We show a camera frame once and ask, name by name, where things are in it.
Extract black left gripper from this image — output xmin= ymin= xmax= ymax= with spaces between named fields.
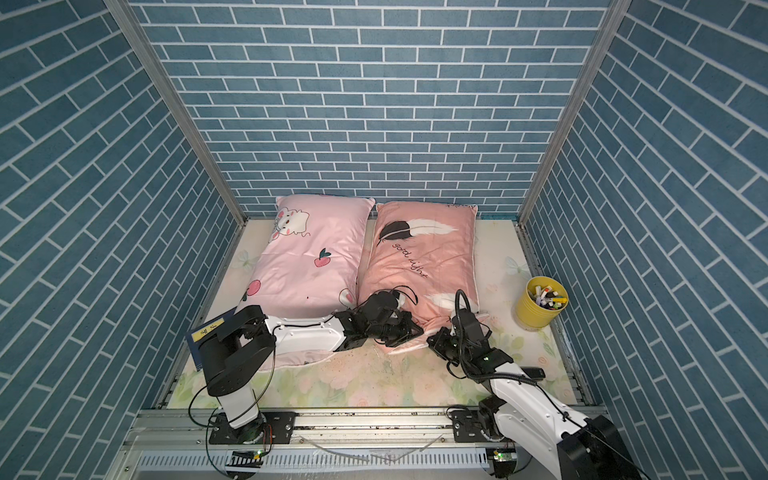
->
xmin=364 ymin=310 xmax=426 ymax=347

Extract salmon pink feather pillow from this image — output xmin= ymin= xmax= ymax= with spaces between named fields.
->
xmin=358 ymin=201 xmax=480 ymax=355

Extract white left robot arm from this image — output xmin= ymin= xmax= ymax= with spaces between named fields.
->
xmin=191 ymin=289 xmax=424 ymax=430

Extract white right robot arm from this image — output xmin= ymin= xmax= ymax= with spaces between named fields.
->
xmin=427 ymin=309 xmax=644 ymax=479

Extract black small remote device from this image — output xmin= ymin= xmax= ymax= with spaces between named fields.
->
xmin=522 ymin=367 xmax=546 ymax=382

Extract light pink cartoon pillow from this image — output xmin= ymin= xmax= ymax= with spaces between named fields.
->
xmin=237 ymin=195 xmax=375 ymax=368

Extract yellow pen cup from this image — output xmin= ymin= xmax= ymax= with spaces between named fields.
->
xmin=514 ymin=276 xmax=570 ymax=329

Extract blue notebook yellow label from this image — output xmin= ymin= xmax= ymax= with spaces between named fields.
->
xmin=185 ymin=307 xmax=236 ymax=371

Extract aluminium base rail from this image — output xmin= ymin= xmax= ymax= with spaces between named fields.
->
xmin=107 ymin=407 xmax=631 ymax=480

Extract silver corner frame post right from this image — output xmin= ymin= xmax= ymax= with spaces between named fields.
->
xmin=518 ymin=0 xmax=631 ymax=227

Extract silver corner frame post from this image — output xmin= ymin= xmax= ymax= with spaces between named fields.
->
xmin=518 ymin=0 xmax=631 ymax=227
xmin=104 ymin=0 xmax=247 ymax=227

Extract silver corner frame post left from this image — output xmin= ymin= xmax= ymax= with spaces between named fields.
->
xmin=104 ymin=0 xmax=247 ymax=227

